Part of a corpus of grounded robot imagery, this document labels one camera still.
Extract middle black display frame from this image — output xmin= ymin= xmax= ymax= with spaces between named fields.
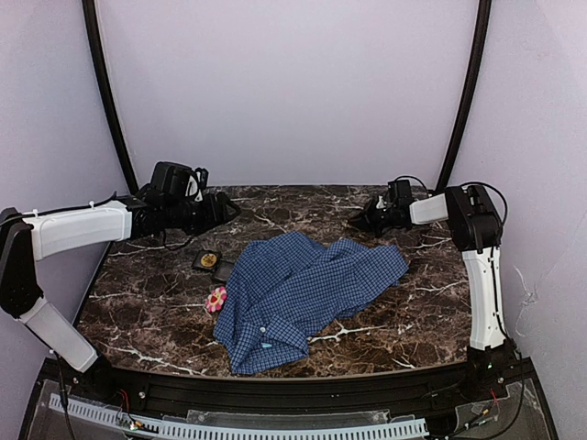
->
xmin=212 ymin=260 xmax=235 ymax=283

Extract black frame post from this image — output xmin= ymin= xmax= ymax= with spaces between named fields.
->
xmin=81 ymin=0 xmax=138 ymax=193
xmin=434 ymin=0 xmax=493 ymax=193

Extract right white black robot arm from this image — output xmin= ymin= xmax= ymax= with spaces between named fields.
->
xmin=348 ymin=179 xmax=516 ymax=395

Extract black display frame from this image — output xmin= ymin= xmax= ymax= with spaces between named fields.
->
xmin=192 ymin=249 xmax=222 ymax=272
xmin=212 ymin=260 xmax=235 ymax=283

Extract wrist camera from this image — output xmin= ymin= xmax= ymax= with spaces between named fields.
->
xmin=375 ymin=195 xmax=390 ymax=212
xmin=186 ymin=168 xmax=209 ymax=202

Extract gold round brooch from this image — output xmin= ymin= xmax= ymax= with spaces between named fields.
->
xmin=200 ymin=253 xmax=218 ymax=269

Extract white slotted cable duct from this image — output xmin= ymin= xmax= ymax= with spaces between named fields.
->
xmin=41 ymin=393 xmax=429 ymax=440

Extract right black frame post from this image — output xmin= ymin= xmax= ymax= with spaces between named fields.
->
xmin=434 ymin=0 xmax=493 ymax=193

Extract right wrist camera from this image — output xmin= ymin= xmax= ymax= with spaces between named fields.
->
xmin=375 ymin=195 xmax=390 ymax=212

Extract blue checkered shirt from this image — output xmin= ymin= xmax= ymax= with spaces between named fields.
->
xmin=214 ymin=231 xmax=408 ymax=375

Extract pink flower brooch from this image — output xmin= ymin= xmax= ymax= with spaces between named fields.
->
xmin=205 ymin=286 xmax=227 ymax=313

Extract left black frame post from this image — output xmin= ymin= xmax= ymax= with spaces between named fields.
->
xmin=81 ymin=0 xmax=138 ymax=193

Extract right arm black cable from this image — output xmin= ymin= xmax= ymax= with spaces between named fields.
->
xmin=407 ymin=175 xmax=509 ymax=239

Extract black aluminium front rail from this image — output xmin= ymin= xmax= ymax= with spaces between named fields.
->
xmin=109 ymin=366 xmax=478 ymax=419

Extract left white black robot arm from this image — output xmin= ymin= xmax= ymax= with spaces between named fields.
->
xmin=1 ymin=161 xmax=240 ymax=374

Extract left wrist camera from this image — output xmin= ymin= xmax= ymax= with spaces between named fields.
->
xmin=186 ymin=168 xmax=209 ymax=202

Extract left black display frame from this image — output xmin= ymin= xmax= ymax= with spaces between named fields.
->
xmin=192 ymin=249 xmax=222 ymax=272

